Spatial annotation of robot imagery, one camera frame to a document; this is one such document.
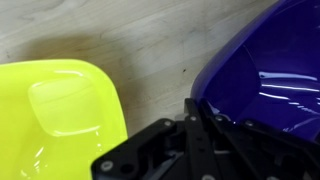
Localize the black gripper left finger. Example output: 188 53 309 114
91 97 220 180

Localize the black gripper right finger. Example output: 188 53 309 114
199 99 320 180

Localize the blue plastic bowl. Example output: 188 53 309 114
190 0 320 145

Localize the yellow plastic bowl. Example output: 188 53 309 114
0 58 130 180

